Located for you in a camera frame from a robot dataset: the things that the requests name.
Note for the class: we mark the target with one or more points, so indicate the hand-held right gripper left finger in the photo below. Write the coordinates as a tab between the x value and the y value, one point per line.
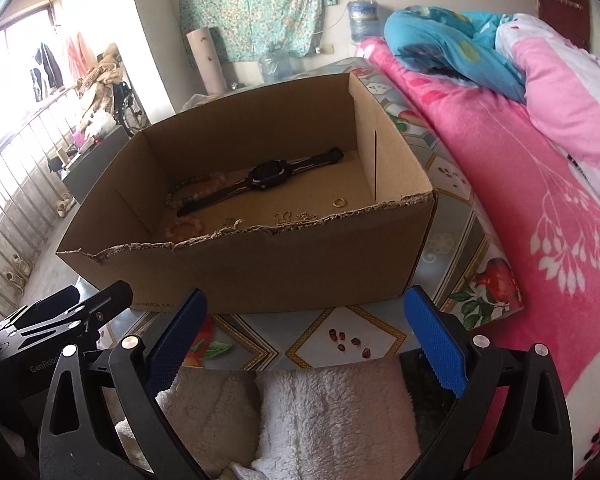
175	345

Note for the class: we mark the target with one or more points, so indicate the metal railing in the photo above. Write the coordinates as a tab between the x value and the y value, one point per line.
30	120

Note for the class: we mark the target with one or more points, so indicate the white shoes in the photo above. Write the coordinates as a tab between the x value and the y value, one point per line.
16	267

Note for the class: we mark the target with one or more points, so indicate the green floral curtain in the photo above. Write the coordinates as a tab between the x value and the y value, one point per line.
260	10

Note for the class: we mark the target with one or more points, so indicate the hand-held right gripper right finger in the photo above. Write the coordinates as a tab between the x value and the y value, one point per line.
437	345

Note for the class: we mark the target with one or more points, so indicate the hanging dark jacket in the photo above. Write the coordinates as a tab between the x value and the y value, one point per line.
45	70

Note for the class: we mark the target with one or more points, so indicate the blue water jug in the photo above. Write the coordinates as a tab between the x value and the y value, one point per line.
363	22

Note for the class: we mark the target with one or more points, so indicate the pink leaf print blanket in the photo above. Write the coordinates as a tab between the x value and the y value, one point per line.
480	160

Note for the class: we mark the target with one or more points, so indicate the hanging pink garment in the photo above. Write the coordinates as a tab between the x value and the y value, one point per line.
77	55

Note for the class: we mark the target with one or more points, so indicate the grey cabinet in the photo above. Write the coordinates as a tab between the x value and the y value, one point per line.
95	165

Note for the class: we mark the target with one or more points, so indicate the blue quilt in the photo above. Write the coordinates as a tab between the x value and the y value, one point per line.
430	30

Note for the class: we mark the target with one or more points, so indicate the beige cardboard tube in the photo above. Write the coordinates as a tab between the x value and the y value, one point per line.
205	60

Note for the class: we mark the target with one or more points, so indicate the clear plastic water jug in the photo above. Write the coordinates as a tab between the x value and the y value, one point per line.
275	65

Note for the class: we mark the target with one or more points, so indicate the torn brown cardboard box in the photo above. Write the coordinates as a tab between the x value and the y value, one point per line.
280	270

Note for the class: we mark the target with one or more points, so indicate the gold swirl pendant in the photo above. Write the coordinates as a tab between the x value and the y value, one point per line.
282	217

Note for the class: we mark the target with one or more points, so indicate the beige shoes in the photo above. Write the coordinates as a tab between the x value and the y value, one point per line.
64	206

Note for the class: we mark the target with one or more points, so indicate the pile of clothes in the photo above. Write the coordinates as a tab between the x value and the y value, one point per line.
100	75

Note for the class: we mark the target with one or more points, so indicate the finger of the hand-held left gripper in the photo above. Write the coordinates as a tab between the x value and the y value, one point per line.
95	312
45	305

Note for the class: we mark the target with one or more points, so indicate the wheelchair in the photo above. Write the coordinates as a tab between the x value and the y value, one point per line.
127	110

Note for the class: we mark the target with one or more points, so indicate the light pink quilt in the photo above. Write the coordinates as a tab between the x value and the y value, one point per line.
570	85

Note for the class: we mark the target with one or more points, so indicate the white fleece cloth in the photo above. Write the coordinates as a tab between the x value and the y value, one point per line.
330	410

